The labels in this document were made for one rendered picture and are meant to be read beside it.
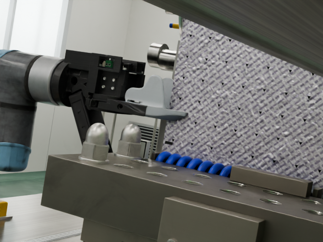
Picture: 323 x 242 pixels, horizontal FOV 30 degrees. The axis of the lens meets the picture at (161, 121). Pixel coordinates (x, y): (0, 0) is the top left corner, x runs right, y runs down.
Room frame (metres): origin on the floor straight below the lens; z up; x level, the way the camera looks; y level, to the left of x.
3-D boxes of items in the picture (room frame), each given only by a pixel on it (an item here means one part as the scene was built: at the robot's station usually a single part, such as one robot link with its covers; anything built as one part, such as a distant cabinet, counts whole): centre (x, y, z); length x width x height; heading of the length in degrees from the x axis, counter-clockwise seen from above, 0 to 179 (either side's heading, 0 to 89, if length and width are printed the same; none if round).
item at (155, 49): (0.97, 0.02, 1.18); 0.04 x 0.02 x 0.04; 153
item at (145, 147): (0.81, 0.02, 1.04); 0.02 x 0.01 x 0.02; 63
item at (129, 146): (0.79, 0.04, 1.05); 0.04 x 0.04 x 0.04
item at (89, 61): (0.90, 0.10, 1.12); 0.12 x 0.08 x 0.09; 63
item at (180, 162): (0.77, -0.10, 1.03); 0.21 x 0.04 x 0.03; 63
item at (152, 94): (0.84, 0.01, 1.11); 0.09 x 0.03 x 0.06; 62
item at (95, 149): (0.70, 0.07, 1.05); 0.04 x 0.04 x 0.04
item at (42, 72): (0.94, 0.17, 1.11); 0.08 x 0.05 x 0.08; 153
